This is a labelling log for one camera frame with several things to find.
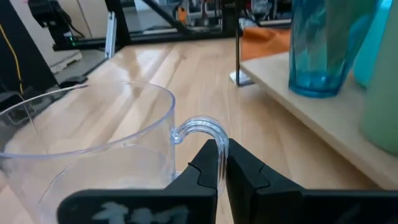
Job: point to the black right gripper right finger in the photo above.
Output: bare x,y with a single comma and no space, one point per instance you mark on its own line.
264,202

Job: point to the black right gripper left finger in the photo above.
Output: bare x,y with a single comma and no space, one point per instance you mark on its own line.
186,202

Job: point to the clear glass mug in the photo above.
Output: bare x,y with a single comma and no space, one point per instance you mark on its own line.
93,124

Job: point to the teal faceted plastic tumbler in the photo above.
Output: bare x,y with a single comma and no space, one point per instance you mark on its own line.
311,62

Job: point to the green plastic cup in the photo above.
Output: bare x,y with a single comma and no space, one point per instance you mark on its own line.
382,109

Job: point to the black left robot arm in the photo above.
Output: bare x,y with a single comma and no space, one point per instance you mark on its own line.
56,28

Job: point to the wooden shelf black metal legs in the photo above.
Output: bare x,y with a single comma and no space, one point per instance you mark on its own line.
326,118

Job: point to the orange cloth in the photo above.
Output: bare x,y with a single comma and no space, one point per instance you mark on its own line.
264,43

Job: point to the black side panel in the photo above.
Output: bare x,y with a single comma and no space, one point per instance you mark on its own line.
31,62

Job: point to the black aluminium rig frame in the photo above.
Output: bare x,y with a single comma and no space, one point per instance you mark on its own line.
155,36

